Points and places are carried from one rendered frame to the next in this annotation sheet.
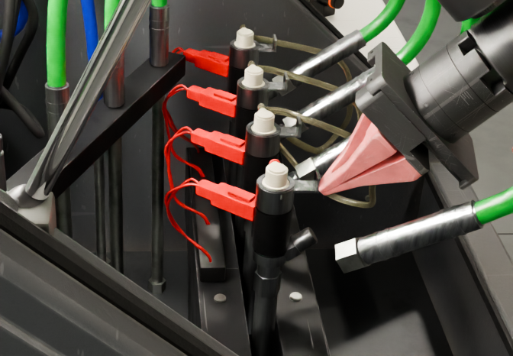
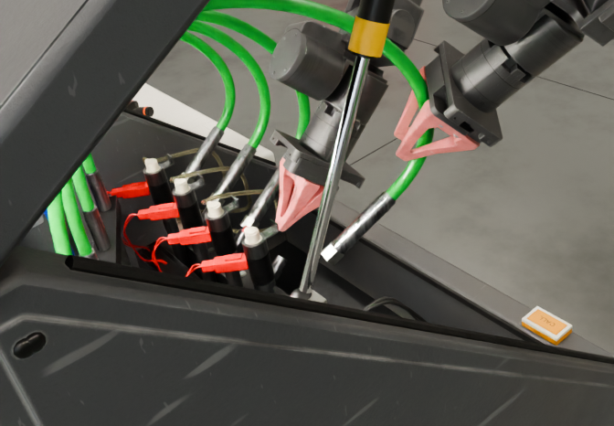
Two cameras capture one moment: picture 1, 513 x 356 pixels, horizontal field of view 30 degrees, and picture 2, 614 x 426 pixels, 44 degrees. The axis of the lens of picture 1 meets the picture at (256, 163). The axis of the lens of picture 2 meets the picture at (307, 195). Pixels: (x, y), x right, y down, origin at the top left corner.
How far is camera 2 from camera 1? 0.26 m
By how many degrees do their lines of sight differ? 21
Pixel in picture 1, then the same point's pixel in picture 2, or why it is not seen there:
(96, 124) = not seen: hidden behind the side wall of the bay
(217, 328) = not seen: hidden behind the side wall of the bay
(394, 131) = (314, 175)
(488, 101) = (354, 135)
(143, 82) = (108, 225)
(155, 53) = (101, 203)
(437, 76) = (322, 134)
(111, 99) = (103, 246)
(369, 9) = (167, 106)
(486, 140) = not seen: hidden behind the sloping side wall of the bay
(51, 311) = (356, 335)
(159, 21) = (97, 181)
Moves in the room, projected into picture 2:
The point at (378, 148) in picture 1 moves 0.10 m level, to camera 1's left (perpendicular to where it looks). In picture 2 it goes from (309, 189) to (227, 227)
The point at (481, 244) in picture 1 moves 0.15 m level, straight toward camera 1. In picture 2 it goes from (342, 215) to (372, 272)
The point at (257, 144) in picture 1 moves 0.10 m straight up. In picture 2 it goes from (218, 224) to (199, 153)
